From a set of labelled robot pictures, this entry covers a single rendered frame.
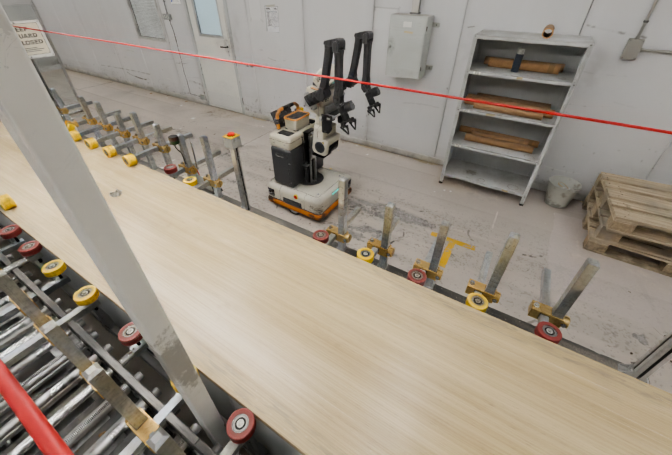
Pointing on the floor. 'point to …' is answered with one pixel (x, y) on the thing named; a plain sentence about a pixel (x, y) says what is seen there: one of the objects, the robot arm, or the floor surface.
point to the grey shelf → (502, 158)
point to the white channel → (93, 218)
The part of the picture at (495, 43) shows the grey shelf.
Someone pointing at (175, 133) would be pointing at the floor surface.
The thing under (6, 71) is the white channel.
